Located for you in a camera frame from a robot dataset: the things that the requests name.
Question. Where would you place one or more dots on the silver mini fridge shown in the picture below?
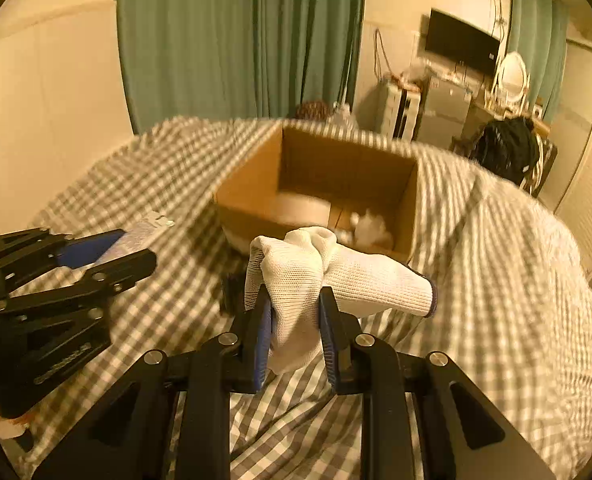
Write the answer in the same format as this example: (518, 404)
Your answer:
(444, 107)

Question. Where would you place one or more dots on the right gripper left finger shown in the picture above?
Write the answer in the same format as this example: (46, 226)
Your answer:
(169, 416)

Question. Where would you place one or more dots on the open cardboard box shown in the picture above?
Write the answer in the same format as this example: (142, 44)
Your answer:
(352, 172)

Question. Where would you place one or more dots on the white toothpaste tube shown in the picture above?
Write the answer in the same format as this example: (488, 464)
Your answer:
(140, 236)

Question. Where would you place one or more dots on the white sock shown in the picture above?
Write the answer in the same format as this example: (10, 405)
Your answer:
(295, 269)

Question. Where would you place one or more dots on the brown patterned bag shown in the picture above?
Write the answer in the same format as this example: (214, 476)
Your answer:
(317, 111)

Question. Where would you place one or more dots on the clear water jug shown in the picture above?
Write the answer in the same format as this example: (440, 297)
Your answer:
(342, 117)

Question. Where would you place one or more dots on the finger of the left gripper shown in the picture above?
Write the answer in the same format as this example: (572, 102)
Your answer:
(73, 253)
(106, 280)

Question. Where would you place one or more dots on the black wall television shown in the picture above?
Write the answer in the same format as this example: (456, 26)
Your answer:
(462, 43)

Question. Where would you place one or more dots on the white oval mirror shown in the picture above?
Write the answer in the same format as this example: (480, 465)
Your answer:
(512, 80)

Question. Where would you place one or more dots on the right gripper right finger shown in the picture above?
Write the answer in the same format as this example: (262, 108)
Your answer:
(421, 417)

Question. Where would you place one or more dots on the large green curtain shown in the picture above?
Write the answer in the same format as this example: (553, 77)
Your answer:
(223, 59)

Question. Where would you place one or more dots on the white suitcase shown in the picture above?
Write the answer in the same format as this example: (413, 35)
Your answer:
(397, 111)

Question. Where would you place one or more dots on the beige tape roll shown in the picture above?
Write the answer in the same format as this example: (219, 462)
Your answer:
(293, 209)

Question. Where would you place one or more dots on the grey checkered bed sheet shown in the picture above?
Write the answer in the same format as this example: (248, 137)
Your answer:
(514, 308)

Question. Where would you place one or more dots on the white louvered wardrobe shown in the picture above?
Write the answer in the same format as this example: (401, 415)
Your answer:
(567, 190)

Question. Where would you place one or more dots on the green window curtain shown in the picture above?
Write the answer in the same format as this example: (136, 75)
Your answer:
(538, 30)

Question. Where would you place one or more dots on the black jacket on chair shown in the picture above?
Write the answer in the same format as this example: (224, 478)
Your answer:
(508, 148)

